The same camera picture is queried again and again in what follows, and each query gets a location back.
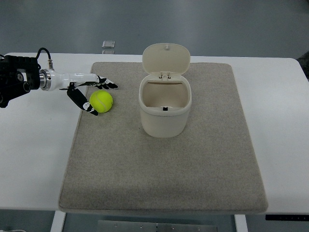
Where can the grey felt table mat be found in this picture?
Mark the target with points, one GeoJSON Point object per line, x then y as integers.
{"type": "Point", "coordinates": [211, 166]}

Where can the beige lidded plastic bin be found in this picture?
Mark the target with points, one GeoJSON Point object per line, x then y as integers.
{"type": "Point", "coordinates": [165, 95]}

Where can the grey metal base plate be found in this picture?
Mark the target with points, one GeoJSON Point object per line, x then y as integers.
{"type": "Point", "coordinates": [129, 226]}

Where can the black table control panel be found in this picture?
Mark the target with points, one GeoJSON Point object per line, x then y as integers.
{"type": "Point", "coordinates": [286, 217]}

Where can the yellow tennis ball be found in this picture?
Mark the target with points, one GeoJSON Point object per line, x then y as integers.
{"type": "Point", "coordinates": [101, 101]}

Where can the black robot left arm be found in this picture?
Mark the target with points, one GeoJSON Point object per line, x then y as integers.
{"type": "Point", "coordinates": [19, 75]}

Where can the white table leg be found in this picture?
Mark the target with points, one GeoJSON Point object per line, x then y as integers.
{"type": "Point", "coordinates": [58, 221]}
{"type": "Point", "coordinates": [241, 223]}

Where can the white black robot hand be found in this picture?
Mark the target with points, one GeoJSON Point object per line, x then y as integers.
{"type": "Point", "coordinates": [71, 81]}

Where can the white left table leg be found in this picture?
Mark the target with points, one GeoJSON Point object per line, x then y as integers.
{"type": "Point", "coordinates": [58, 221]}

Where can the silver floor socket plate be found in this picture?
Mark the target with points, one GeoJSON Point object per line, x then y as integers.
{"type": "Point", "coordinates": [108, 44]}

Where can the white right table leg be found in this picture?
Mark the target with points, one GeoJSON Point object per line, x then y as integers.
{"type": "Point", "coordinates": [241, 223]}

